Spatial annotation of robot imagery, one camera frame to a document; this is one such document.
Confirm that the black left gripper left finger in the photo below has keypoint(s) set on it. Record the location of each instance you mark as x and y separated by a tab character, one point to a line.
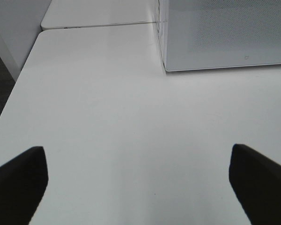
23	181

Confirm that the white adjacent table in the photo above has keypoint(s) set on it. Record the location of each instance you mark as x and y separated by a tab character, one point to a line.
62	14

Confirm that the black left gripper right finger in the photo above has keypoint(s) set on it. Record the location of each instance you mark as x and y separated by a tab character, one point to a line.
256	182

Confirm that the white microwave oven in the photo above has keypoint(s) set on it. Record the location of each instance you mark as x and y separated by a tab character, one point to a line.
206	34

